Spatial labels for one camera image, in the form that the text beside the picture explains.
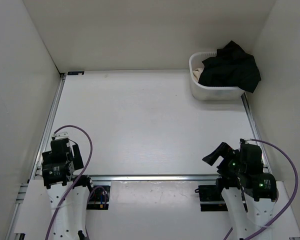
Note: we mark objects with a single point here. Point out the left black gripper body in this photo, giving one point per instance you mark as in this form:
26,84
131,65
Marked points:
70,155

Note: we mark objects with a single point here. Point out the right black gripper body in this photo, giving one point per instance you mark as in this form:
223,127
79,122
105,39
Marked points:
230,168

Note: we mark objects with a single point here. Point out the black trousers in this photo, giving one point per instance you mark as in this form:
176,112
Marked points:
231,67

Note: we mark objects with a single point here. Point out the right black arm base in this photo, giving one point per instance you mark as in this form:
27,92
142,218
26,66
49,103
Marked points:
210,199

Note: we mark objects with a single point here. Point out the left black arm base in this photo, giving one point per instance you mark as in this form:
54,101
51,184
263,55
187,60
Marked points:
99,197

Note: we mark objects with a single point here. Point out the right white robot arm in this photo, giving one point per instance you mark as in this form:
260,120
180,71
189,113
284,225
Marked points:
249,193

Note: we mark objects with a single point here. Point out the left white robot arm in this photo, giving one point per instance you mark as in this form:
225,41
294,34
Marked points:
68,194

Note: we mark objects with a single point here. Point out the beige trousers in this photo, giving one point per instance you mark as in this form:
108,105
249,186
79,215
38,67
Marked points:
197,73

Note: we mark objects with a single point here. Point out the white plastic basket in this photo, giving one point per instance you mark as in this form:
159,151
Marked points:
207,93

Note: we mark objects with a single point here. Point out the dark label sticker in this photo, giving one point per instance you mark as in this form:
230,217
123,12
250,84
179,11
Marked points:
75,73

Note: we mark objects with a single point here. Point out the front aluminium table rail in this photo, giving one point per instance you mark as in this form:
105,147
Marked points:
156,177

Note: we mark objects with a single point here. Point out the left aluminium table rail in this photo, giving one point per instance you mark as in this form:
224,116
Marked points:
48,126

